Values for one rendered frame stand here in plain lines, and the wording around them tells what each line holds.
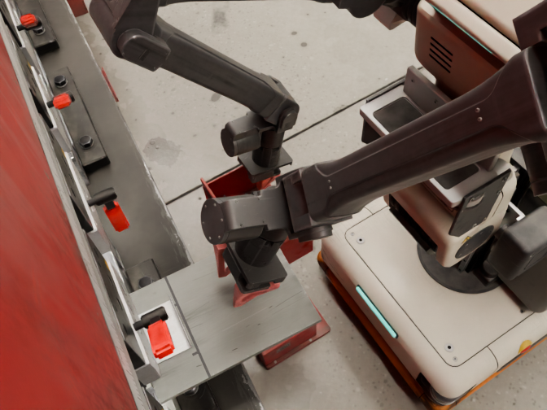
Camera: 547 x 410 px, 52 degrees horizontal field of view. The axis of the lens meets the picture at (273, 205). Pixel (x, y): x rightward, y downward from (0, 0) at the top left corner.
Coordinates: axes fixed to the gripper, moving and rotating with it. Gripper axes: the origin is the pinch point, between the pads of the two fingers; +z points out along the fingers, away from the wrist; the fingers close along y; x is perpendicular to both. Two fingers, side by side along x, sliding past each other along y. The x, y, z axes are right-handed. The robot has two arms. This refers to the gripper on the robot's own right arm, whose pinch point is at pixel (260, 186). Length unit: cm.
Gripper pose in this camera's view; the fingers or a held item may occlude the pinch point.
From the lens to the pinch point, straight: 124.5
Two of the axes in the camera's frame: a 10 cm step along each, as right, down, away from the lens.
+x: 5.2, 7.1, -4.8
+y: -8.4, 3.3, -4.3
